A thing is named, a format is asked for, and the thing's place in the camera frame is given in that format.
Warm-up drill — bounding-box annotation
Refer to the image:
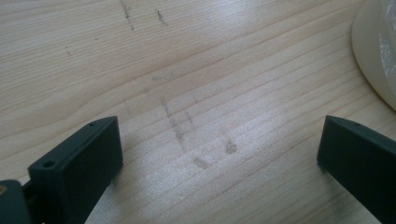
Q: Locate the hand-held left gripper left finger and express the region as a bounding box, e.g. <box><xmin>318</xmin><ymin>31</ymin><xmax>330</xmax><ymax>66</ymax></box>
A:
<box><xmin>27</xmin><ymin>115</ymin><xmax>124</xmax><ymax>224</ymax></box>

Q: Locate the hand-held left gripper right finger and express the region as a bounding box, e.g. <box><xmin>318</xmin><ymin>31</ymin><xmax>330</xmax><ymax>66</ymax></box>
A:
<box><xmin>316</xmin><ymin>115</ymin><xmax>396</xmax><ymax>224</ymax></box>

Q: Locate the cream round container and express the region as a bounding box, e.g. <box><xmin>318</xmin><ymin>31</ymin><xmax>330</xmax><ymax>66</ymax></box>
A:
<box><xmin>351</xmin><ymin>0</ymin><xmax>396</xmax><ymax>112</ymax></box>

